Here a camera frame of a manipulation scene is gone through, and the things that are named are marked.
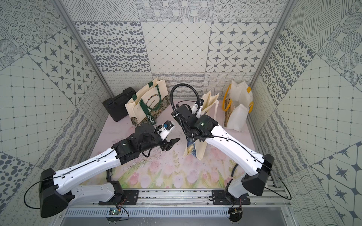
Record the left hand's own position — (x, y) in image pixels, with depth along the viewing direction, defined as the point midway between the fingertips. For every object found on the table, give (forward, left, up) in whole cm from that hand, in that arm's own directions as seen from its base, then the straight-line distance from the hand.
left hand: (178, 135), depth 68 cm
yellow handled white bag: (+48, -46, -25) cm, 71 cm away
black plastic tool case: (+29, +47, -11) cm, 56 cm away
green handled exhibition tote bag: (+32, +23, -12) cm, 41 cm away
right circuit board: (-28, -30, -30) cm, 51 cm away
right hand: (+9, -6, +2) cm, 11 cm away
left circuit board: (-29, +33, -29) cm, 53 cm away
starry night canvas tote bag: (-2, -9, -12) cm, 15 cm away
